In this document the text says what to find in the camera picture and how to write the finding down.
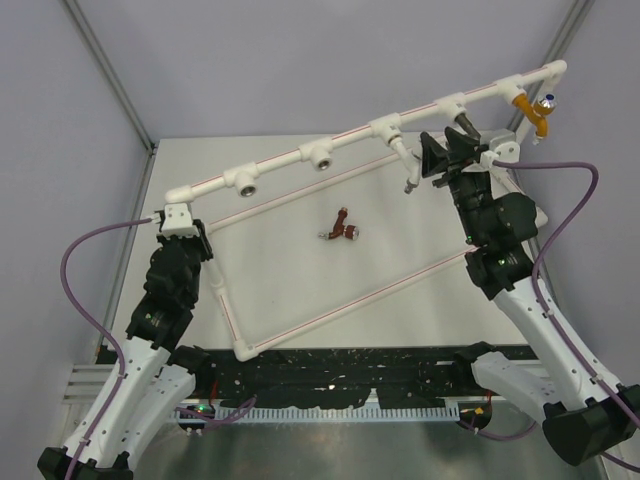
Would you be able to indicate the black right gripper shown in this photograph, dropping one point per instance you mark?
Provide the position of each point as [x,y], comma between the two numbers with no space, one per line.
[436,157]

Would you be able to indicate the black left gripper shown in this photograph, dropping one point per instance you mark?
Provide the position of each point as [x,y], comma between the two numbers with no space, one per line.
[207,254]

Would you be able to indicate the white plastic faucet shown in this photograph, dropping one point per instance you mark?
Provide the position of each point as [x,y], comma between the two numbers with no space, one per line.
[410,162]

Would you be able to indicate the white PVC pipe frame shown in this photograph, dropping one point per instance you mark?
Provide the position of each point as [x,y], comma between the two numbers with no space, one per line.
[283,281]

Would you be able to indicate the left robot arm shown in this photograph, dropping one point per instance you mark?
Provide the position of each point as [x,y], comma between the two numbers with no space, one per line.
[153,373]

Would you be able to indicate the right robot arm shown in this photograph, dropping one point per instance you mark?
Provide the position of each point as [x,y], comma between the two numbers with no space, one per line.
[583,408]

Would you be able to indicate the grey lever faucet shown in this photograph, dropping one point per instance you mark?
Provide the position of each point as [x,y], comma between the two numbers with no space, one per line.
[466,126]

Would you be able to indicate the orange faucet chrome knob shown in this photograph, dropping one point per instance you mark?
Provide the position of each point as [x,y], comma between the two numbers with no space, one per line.
[536,113]

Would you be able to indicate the dark red faucet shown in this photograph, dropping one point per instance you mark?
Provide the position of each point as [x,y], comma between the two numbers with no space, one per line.
[340,228]

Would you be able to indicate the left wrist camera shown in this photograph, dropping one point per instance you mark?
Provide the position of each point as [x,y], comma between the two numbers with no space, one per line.
[175,217]

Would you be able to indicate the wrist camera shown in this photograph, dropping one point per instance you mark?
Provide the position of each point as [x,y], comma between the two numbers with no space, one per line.
[175,217]
[503,143]

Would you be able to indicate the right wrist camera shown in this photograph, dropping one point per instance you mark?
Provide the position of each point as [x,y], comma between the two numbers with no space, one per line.
[503,143]

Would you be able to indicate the aluminium frame rails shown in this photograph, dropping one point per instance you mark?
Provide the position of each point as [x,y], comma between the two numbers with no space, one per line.
[85,383]

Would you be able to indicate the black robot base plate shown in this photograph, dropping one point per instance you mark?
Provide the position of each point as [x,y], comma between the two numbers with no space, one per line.
[335,378]

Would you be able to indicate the slotted white cable duct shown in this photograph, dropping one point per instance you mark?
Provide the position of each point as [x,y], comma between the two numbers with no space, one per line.
[369,413]

